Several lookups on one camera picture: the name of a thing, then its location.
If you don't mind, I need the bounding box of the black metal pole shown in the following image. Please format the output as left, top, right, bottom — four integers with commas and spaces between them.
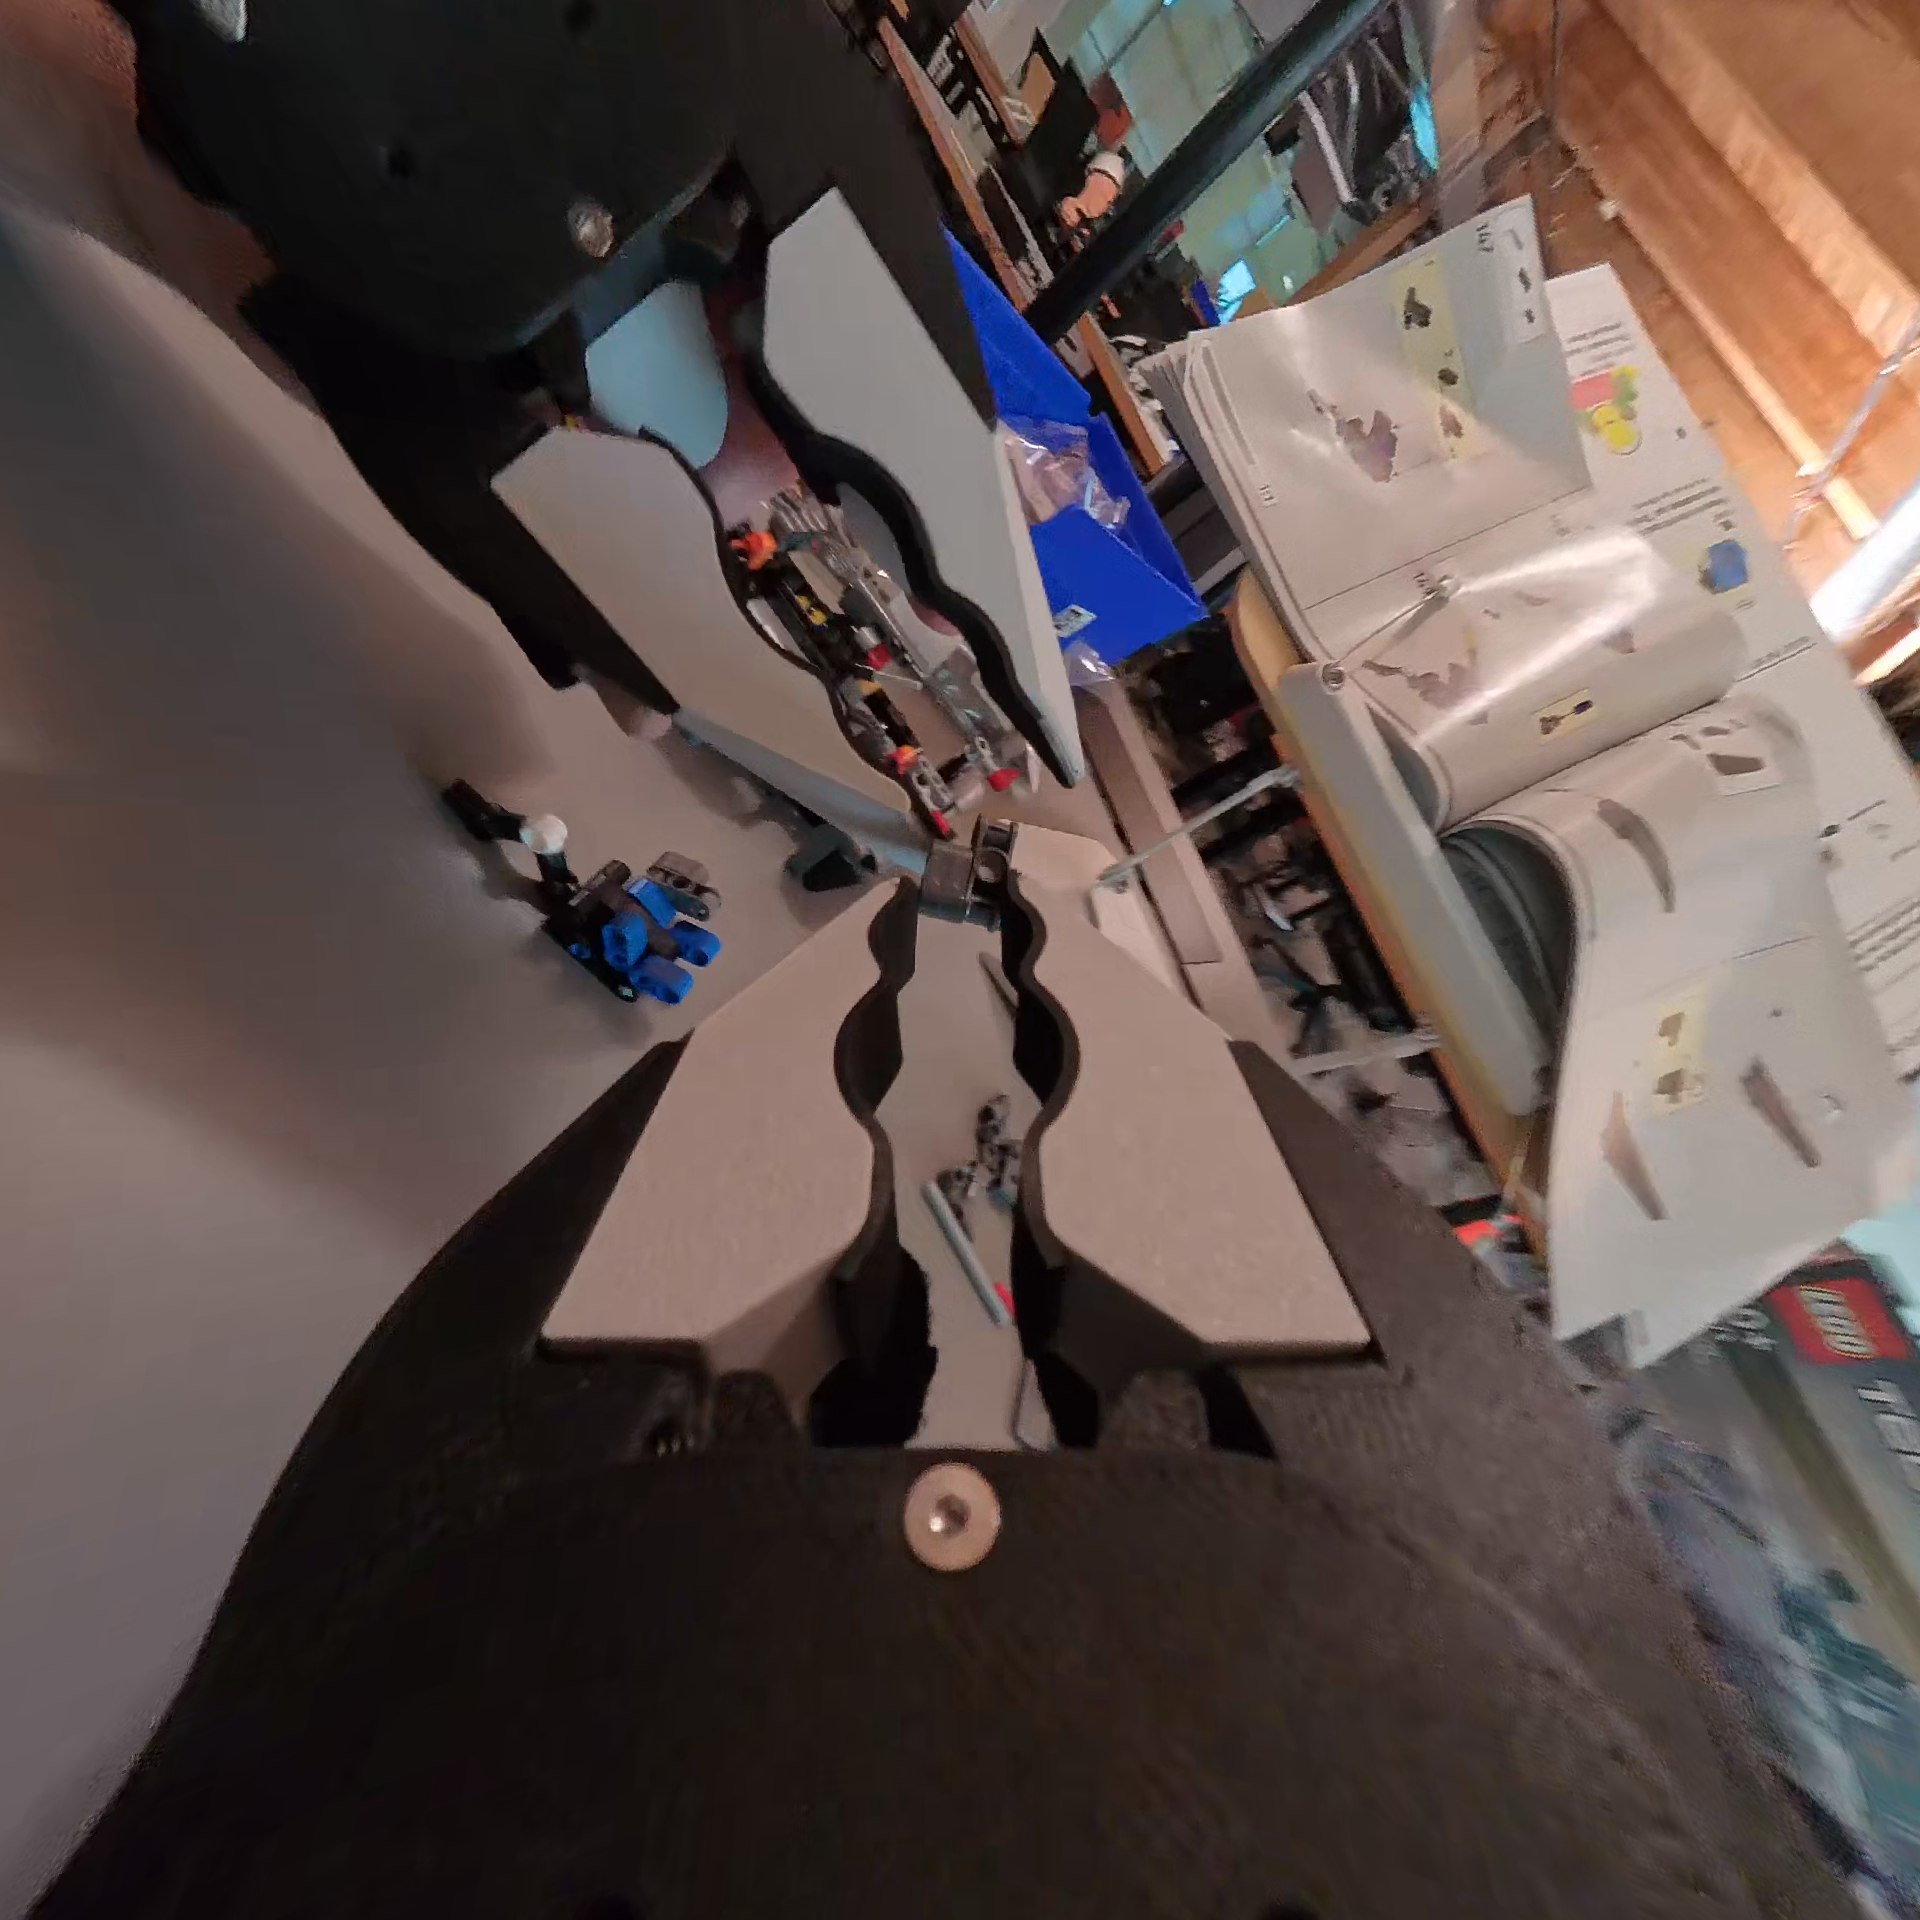
1026, 0, 1402, 344

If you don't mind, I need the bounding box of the large lego vehicle model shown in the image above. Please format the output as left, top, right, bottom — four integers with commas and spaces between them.
719, 502, 1039, 840

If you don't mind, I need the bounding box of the cluster of dark grey lego pieces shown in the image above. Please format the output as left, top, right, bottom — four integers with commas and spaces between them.
942, 1095, 1028, 1203

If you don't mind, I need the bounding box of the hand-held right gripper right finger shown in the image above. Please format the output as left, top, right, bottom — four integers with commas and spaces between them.
991, 866, 1373, 1451

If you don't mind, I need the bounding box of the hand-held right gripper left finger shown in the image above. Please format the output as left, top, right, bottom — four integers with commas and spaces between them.
538, 877, 938, 1448

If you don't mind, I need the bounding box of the blue storage bin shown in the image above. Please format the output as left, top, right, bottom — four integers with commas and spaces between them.
942, 223, 1208, 662

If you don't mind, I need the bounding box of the lego set box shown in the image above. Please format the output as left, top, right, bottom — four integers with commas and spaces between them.
1634, 1236, 1920, 1907

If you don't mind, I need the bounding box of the open lego instruction booklet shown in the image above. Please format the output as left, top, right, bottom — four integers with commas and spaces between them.
1132, 195, 1920, 1366

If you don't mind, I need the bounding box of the small dark grey lego connector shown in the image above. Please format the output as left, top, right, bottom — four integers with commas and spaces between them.
921, 816, 1022, 924

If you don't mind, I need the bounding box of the white book stand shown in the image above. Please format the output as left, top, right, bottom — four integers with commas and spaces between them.
1042, 570, 1554, 1203

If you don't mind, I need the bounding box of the blue and black lego subassembly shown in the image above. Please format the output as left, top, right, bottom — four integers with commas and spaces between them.
438, 779, 725, 1003

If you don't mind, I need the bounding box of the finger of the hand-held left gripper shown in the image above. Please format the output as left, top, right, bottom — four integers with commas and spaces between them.
490, 432, 927, 834
742, 188, 1088, 789

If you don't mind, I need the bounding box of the clear plastic bag of parts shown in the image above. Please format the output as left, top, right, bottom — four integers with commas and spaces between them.
1000, 421, 1133, 528

